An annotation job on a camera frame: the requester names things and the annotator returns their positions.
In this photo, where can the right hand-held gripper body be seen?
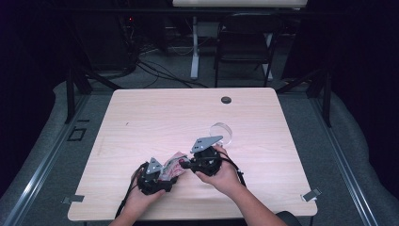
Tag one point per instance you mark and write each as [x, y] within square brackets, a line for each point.
[205, 163]

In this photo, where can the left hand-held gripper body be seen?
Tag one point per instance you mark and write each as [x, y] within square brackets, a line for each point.
[150, 180]

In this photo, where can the pink plastic bag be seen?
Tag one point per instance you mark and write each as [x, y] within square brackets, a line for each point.
[174, 168]

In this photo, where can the person's right hand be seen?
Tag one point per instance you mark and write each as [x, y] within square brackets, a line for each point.
[224, 179]

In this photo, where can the person's left hand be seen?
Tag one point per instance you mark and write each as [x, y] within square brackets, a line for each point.
[138, 204]

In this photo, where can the black table grommet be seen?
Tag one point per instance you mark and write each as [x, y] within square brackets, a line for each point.
[226, 100]

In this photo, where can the grey table clip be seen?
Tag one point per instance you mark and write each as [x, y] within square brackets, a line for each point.
[73, 199]
[311, 194]

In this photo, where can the black tape strip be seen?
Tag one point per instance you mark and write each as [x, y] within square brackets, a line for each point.
[83, 120]

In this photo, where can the black metal stand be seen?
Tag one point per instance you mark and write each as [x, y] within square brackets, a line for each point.
[327, 100]
[69, 94]

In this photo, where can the black folding chair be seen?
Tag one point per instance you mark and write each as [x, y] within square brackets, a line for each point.
[244, 40]

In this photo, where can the dark equipment with red light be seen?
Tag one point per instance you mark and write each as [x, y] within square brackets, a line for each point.
[130, 19]

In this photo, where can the black curtain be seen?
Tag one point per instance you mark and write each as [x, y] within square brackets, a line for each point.
[363, 78]
[25, 78]

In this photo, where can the white desk with white legs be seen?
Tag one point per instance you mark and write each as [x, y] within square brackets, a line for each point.
[240, 3]

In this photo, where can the metal floor rail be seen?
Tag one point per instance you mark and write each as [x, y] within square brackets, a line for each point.
[47, 160]
[342, 163]

